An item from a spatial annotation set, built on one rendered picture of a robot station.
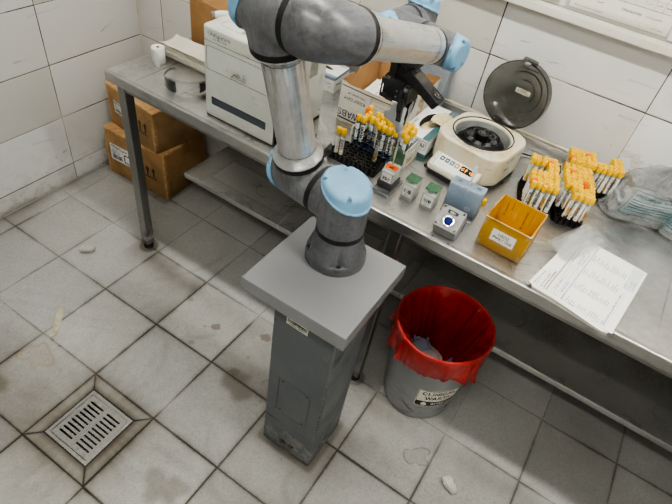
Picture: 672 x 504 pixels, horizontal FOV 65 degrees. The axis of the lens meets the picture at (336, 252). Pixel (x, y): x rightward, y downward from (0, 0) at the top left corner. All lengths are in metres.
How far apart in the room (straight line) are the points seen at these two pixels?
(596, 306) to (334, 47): 0.96
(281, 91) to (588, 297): 0.94
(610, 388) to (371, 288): 1.23
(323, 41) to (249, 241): 1.84
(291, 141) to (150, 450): 1.28
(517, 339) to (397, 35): 1.45
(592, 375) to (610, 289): 0.71
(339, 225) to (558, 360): 1.27
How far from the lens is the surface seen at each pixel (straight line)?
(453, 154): 1.72
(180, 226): 2.72
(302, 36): 0.90
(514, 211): 1.59
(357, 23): 0.92
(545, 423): 2.37
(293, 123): 1.10
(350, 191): 1.14
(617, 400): 2.23
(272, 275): 1.24
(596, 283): 1.57
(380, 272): 1.29
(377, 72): 2.07
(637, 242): 1.83
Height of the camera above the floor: 1.83
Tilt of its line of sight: 44 degrees down
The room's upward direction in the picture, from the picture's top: 11 degrees clockwise
